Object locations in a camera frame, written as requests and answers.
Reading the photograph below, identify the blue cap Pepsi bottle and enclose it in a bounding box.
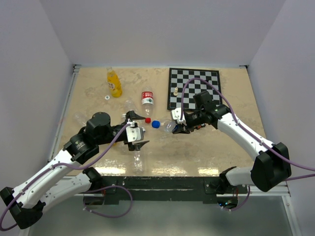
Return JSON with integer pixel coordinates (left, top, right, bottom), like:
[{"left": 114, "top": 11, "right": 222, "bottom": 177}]
[{"left": 151, "top": 118, "right": 178, "bottom": 133}]

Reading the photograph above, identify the yellow tea bottle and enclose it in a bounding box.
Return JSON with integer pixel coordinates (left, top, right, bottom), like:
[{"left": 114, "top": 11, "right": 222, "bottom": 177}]
[{"left": 106, "top": 67, "right": 123, "bottom": 98}]

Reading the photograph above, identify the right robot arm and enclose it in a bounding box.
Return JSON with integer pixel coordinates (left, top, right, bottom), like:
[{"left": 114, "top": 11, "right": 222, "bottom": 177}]
[{"left": 171, "top": 91, "right": 291, "bottom": 193}]

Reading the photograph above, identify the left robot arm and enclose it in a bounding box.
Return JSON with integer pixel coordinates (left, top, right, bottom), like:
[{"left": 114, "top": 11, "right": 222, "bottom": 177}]
[{"left": 0, "top": 111, "right": 146, "bottom": 229}]

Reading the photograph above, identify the clear crushed bottle middle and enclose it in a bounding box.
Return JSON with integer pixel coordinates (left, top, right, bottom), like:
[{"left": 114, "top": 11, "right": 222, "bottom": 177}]
[{"left": 124, "top": 98, "right": 138, "bottom": 114}]

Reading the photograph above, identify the long clear crushed bottle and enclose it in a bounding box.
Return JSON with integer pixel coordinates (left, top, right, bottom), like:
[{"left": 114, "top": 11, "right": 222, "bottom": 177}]
[{"left": 133, "top": 151, "right": 144, "bottom": 173}]

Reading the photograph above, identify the red label clear bottle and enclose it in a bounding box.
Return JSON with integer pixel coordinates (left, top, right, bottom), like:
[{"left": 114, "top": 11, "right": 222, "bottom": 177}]
[{"left": 141, "top": 86, "right": 154, "bottom": 118}]

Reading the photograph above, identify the clear bottle far left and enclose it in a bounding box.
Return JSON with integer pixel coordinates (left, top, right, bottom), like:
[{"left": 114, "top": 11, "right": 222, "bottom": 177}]
[{"left": 73, "top": 112, "right": 88, "bottom": 126}]

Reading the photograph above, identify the cartoon fridge magnet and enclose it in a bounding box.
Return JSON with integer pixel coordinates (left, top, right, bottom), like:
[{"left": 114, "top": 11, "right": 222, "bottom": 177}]
[{"left": 194, "top": 124, "right": 206, "bottom": 130}]

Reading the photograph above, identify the white chess piece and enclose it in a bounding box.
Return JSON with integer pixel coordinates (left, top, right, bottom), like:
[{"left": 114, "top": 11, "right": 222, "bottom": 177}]
[{"left": 173, "top": 87, "right": 178, "bottom": 96}]

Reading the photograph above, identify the black white chessboard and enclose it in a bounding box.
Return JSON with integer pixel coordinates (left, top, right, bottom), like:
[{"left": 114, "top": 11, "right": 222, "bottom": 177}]
[{"left": 167, "top": 68, "right": 222, "bottom": 112}]

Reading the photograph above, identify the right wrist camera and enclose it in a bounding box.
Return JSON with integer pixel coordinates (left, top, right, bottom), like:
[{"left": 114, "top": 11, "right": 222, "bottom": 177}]
[{"left": 171, "top": 108, "right": 186, "bottom": 125}]

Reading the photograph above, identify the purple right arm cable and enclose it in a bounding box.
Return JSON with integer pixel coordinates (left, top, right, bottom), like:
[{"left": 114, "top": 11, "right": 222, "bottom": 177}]
[{"left": 181, "top": 78, "right": 315, "bottom": 181}]

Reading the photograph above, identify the black base frame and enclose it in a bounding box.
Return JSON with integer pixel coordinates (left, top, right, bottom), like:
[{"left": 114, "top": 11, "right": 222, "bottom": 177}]
[{"left": 83, "top": 167, "right": 248, "bottom": 205}]

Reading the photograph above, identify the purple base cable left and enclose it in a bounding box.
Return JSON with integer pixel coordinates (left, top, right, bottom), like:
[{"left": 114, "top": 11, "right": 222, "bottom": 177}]
[{"left": 83, "top": 184, "right": 133, "bottom": 217}]

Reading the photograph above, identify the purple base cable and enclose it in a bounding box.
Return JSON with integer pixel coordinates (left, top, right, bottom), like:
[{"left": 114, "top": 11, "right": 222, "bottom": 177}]
[
  {"left": 220, "top": 185, "right": 251, "bottom": 212},
  {"left": 83, "top": 184, "right": 133, "bottom": 217}
]

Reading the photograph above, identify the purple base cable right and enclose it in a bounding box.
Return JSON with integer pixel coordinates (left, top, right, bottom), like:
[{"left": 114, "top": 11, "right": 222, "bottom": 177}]
[{"left": 220, "top": 185, "right": 251, "bottom": 212}]

